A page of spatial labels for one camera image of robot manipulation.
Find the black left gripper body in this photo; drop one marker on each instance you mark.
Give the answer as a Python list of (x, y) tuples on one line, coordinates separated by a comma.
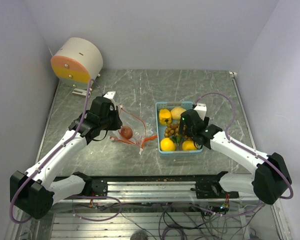
[(111, 122)]

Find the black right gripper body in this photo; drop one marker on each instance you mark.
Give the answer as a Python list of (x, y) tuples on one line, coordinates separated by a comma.
[(188, 132)]

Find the brown longan bunch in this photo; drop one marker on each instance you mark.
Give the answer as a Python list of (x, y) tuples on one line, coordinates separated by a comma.
[(172, 130)]

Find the brown round fruit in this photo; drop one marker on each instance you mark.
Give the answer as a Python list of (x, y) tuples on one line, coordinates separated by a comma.
[(126, 132)]

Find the clear orange zip top bag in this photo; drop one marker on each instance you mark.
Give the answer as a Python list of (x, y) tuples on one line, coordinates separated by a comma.
[(140, 133)]

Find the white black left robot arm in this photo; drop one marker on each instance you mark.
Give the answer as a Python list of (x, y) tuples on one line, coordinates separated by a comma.
[(35, 191)]

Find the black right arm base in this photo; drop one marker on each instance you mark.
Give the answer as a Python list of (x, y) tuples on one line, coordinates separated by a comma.
[(207, 186)]

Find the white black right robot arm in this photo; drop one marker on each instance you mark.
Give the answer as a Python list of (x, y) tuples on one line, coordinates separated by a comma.
[(268, 176)]

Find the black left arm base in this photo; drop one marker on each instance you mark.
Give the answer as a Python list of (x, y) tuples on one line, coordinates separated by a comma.
[(93, 185)]

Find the orange fruit right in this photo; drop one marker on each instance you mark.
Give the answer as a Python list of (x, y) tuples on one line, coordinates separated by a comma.
[(189, 145)]

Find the orange fruit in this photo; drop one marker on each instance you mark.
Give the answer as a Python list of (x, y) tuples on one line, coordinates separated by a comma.
[(189, 145), (167, 145)]

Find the orange fruit left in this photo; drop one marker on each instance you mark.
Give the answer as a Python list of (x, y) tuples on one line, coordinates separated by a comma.
[(167, 145)]

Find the yellow lemon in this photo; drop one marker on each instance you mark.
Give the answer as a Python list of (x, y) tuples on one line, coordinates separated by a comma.
[(176, 112)]

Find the light blue plastic basket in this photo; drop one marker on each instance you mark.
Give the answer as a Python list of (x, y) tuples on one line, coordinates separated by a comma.
[(160, 128)]

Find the yellow bell pepper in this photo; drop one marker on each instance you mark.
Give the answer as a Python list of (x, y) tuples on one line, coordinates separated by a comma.
[(164, 117)]

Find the cream cylindrical drawer box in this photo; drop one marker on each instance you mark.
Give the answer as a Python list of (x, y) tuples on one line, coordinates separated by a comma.
[(76, 62)]

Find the white corner clip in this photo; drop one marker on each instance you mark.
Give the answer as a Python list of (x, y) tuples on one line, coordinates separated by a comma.
[(233, 74)]

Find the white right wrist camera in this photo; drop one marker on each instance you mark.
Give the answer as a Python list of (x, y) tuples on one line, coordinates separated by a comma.
[(201, 109)]

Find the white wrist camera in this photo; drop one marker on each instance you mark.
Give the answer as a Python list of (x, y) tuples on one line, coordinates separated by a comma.
[(201, 109), (111, 95)]

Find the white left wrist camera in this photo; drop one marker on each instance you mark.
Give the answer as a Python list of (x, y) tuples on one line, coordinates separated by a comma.
[(111, 95)]

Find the small white metal bracket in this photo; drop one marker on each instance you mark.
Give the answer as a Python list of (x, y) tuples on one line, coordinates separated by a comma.
[(81, 92)]

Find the aluminium rail frame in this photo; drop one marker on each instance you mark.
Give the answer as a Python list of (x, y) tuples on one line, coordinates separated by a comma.
[(161, 210)]

